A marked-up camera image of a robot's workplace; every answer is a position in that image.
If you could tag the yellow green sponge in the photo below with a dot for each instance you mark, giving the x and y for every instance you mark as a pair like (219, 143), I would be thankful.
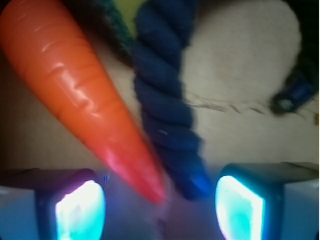
(118, 18)

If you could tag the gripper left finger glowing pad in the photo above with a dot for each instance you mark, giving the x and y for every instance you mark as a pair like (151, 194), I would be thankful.
(51, 204)

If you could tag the brown paper bag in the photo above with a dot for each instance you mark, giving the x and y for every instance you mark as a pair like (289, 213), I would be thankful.
(240, 56)

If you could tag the orange plastic carrot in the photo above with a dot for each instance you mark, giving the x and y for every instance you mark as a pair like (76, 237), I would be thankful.
(52, 55)

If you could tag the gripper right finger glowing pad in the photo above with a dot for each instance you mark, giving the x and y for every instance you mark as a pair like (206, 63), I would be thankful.
(269, 201)

